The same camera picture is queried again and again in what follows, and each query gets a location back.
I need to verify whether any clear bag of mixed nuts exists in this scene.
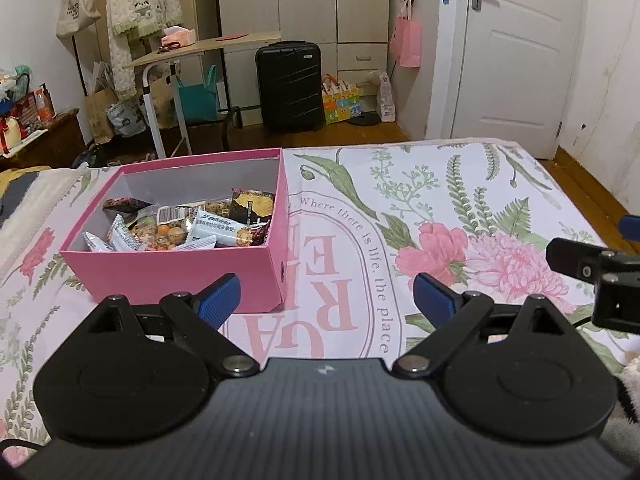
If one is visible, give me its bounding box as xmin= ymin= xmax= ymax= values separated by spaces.
xmin=126 ymin=200 xmax=231 ymax=250

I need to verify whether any white snack bar packet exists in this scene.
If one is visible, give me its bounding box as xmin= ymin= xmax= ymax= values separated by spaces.
xmin=186 ymin=209 xmax=253 ymax=247
xmin=106 ymin=214 xmax=145 ymax=252

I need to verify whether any black snack bar wrapper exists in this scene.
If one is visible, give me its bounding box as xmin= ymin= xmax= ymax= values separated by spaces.
xmin=229 ymin=188 xmax=274 ymax=226

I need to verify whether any silver snack packet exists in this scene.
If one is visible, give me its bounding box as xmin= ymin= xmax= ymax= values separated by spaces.
xmin=82 ymin=231 xmax=114 ymax=252

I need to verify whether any black snack bar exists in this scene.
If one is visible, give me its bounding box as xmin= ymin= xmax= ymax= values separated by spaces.
xmin=102 ymin=197 xmax=151 ymax=216

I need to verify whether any pink cardboard box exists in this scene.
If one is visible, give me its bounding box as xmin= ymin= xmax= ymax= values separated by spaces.
xmin=60 ymin=148 xmax=288 ymax=313

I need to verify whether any floral bed sheet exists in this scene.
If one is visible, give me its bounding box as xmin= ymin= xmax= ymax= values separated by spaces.
xmin=1 ymin=141 xmax=639 ymax=465

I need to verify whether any white door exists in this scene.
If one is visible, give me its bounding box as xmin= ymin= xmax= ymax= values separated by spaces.
xmin=425 ymin=0 xmax=582 ymax=159

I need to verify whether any white plastic bag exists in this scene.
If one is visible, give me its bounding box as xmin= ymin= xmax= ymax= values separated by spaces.
xmin=376 ymin=70 xmax=396 ymax=122

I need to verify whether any teal shopping bag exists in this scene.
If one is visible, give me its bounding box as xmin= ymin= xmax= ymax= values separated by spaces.
xmin=177 ymin=64 xmax=218 ymax=124

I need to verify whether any dark wooden nightstand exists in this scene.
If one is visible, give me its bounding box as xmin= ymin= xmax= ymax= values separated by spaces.
xmin=1 ymin=108 xmax=87 ymax=170

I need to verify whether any brown paper bag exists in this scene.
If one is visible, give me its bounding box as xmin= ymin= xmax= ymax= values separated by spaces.
xmin=84 ymin=88 xmax=118 ymax=144

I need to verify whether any colourful gift bag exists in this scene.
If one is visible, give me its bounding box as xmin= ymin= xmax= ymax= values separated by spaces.
xmin=321 ymin=74 xmax=361 ymax=125

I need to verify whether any folding side table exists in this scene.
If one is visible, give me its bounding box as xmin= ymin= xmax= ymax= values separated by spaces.
xmin=125 ymin=30 xmax=281 ymax=159

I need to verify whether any black suitcase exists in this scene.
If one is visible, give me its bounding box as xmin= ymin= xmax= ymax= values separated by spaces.
xmin=255 ymin=40 xmax=324 ymax=134

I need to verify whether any pink paper bag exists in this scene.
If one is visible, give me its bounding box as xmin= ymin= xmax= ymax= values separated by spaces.
xmin=390 ymin=15 xmax=422 ymax=68

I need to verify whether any pink tissue box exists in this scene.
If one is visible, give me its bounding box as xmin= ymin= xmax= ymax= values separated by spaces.
xmin=160 ymin=26 xmax=196 ymax=51

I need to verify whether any white wardrobe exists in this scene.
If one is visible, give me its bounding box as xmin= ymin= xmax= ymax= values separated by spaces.
xmin=218 ymin=0 xmax=390 ymax=104

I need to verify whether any cream hanging garment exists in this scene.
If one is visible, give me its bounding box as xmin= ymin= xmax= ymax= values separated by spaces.
xmin=105 ymin=0 xmax=182 ymax=100

